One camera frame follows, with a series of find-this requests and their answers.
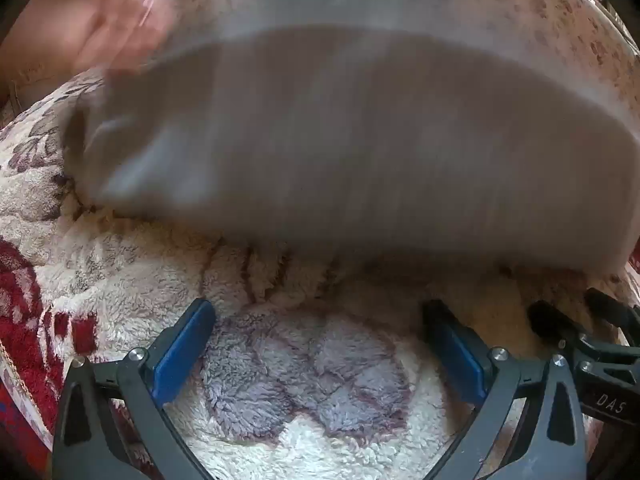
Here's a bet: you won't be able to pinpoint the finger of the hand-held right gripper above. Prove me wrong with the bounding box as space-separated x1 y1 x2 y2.
583 287 640 348
528 300 585 362

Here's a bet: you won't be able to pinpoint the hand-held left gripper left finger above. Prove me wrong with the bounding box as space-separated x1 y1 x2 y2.
52 297 218 480

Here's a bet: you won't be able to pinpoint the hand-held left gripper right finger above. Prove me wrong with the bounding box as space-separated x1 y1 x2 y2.
422 299 589 480

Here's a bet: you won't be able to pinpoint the grey pants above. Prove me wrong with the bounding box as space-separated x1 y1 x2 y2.
62 0 640 282

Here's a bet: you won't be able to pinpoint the red and cream floral blanket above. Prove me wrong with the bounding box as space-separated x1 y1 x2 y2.
0 67 640 480

